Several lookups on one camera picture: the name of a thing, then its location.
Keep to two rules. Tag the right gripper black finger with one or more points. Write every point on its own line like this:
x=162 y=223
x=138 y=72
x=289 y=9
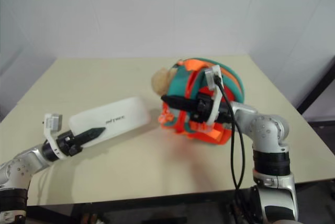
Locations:
x=180 y=101
x=187 y=108

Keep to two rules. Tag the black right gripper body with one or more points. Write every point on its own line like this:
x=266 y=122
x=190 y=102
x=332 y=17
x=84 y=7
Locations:
x=204 y=107

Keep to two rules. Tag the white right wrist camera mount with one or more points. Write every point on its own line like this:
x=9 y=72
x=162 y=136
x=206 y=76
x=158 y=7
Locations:
x=214 y=103

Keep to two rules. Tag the black metal frame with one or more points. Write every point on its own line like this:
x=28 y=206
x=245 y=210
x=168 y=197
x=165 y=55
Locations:
x=319 y=82

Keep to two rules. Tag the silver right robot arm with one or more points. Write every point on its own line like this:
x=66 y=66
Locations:
x=267 y=127

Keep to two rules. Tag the orange and teal backpack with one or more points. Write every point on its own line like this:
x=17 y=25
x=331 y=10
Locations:
x=183 y=82

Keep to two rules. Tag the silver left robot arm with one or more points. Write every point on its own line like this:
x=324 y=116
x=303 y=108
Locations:
x=24 y=159

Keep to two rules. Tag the white rounded box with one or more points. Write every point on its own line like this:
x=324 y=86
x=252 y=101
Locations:
x=117 y=114

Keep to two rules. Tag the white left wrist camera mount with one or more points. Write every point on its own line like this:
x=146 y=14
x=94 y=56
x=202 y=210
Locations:
x=50 y=123

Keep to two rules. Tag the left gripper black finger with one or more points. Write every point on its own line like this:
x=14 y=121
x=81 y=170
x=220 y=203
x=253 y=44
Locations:
x=90 y=133
x=87 y=140

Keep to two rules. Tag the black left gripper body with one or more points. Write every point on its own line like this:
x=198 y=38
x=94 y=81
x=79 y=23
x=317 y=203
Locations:
x=68 y=144

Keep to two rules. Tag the beige fluffy plush ball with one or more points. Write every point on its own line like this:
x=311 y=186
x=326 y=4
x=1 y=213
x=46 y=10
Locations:
x=161 y=80

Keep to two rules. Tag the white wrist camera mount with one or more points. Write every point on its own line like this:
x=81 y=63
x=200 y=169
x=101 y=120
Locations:
x=214 y=103
x=50 y=123

